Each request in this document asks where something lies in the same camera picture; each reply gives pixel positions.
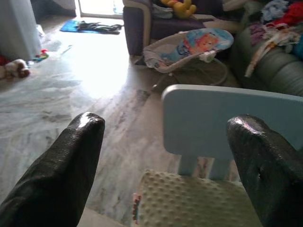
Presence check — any light blue child chair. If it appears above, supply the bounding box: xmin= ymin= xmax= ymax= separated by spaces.
xmin=161 ymin=84 xmax=303 ymax=182

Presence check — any white patterned cloth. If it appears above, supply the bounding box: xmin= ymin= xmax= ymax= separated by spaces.
xmin=244 ymin=26 xmax=302 ymax=78

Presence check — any light blue garment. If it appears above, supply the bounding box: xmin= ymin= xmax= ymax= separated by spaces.
xmin=261 ymin=0 xmax=289 ymax=22

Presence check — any blue floor mat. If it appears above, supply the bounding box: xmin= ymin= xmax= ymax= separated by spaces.
xmin=59 ymin=19 xmax=100 ymax=34

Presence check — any colourful baby bouncer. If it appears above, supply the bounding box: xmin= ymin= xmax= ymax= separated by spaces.
xmin=134 ymin=28 xmax=235 ymax=87

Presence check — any grey folded cloth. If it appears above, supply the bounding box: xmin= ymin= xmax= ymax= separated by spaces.
xmin=151 ymin=2 xmax=175 ymax=20

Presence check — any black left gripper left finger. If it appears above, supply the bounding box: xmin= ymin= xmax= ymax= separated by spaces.
xmin=0 ymin=112 xmax=106 ymax=227

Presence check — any cream dotted pillow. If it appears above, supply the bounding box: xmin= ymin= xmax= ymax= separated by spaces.
xmin=132 ymin=169 xmax=264 ymax=227

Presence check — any grey curtain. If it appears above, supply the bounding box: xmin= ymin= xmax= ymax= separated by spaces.
xmin=0 ymin=0 xmax=43 ymax=61

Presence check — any purple armchair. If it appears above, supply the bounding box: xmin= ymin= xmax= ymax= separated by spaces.
xmin=122 ymin=0 xmax=239 ymax=56

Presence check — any red garment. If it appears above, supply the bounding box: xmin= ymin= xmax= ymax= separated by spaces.
xmin=272 ymin=1 xmax=303 ymax=26

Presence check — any black garment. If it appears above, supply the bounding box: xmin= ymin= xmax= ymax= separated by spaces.
xmin=75 ymin=20 xmax=124 ymax=35

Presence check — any green leather sofa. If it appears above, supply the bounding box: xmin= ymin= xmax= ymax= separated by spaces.
xmin=230 ymin=23 xmax=303 ymax=97

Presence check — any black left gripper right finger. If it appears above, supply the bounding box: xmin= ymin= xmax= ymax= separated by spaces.
xmin=226 ymin=114 xmax=303 ymax=227

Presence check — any glass balcony door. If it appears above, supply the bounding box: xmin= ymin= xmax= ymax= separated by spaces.
xmin=75 ymin=0 xmax=125 ymax=19

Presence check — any brown plush toy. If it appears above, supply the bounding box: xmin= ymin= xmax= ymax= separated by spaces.
xmin=0 ymin=59 xmax=31 ymax=80

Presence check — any small colourful toy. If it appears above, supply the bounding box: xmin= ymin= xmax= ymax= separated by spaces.
xmin=32 ymin=48 xmax=50 ymax=63

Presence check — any purple garment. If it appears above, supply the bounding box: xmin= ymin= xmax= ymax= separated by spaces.
xmin=249 ymin=22 xmax=269 ymax=46

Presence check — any yellow plush bear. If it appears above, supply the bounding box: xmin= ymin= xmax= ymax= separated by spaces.
xmin=160 ymin=0 xmax=197 ymax=19

